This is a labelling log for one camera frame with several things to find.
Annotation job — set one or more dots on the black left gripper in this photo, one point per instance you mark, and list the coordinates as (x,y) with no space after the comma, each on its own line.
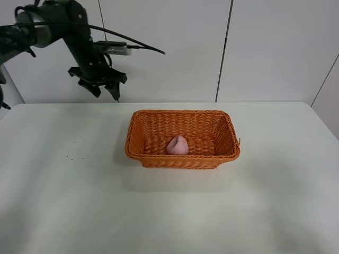
(93,67)

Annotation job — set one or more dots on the pink peach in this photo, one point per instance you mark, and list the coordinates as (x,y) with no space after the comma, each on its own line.
(177,146)

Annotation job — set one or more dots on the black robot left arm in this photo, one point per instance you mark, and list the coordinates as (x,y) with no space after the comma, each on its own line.
(41,25)

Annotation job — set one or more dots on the orange wicker basket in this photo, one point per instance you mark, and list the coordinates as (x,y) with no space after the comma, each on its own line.
(188,139)

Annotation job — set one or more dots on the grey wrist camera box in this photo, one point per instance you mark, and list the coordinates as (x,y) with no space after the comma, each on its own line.
(113,48)

